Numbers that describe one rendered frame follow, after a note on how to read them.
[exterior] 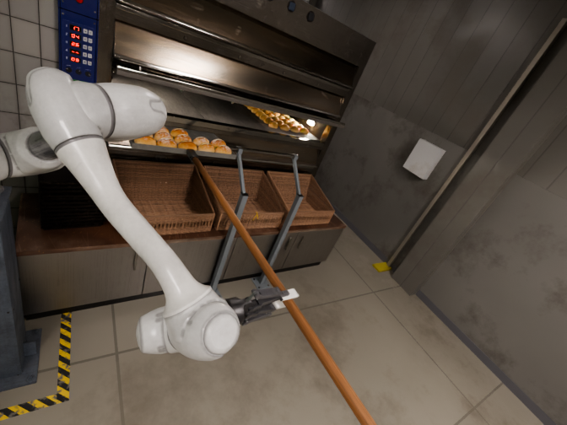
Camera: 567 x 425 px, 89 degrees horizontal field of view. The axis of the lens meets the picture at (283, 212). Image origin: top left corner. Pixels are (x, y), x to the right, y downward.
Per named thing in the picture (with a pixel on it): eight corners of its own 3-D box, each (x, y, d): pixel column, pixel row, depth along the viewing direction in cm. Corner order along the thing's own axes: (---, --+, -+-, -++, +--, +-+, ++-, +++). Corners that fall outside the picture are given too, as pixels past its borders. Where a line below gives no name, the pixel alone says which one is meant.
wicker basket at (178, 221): (108, 193, 197) (110, 157, 183) (189, 194, 232) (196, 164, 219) (121, 239, 167) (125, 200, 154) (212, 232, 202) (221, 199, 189)
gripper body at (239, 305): (224, 292, 77) (253, 286, 82) (216, 312, 81) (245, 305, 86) (235, 314, 72) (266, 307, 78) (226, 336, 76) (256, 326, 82)
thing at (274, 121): (241, 104, 292) (243, 99, 290) (278, 113, 322) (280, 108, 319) (270, 128, 254) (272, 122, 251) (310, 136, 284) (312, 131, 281)
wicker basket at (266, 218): (195, 194, 235) (202, 164, 222) (254, 196, 269) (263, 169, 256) (215, 231, 204) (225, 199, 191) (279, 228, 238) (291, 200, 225)
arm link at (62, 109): (64, 132, 57) (126, 129, 69) (17, 48, 56) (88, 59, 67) (43, 162, 64) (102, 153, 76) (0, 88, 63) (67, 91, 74)
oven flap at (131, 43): (113, 58, 156) (114, 17, 151) (336, 118, 267) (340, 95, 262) (114, 57, 152) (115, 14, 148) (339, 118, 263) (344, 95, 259)
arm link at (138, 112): (-22, 138, 103) (47, 134, 122) (-3, 182, 107) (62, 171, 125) (94, 67, 65) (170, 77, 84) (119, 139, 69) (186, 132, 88)
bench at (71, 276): (28, 260, 199) (20, 190, 171) (295, 235, 348) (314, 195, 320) (23, 330, 163) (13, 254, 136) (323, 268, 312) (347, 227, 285)
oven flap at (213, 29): (117, 3, 144) (117, -44, 139) (349, 89, 254) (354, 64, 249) (119, 0, 140) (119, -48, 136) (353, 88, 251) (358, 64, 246)
